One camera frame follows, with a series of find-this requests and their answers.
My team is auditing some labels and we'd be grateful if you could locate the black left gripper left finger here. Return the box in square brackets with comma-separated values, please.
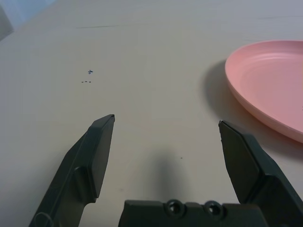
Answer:
[28, 114, 116, 227]

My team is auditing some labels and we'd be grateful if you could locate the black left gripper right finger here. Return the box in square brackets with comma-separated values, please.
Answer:
[218, 120, 303, 227]

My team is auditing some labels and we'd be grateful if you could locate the pink plate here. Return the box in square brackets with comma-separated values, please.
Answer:
[224, 39, 303, 144]

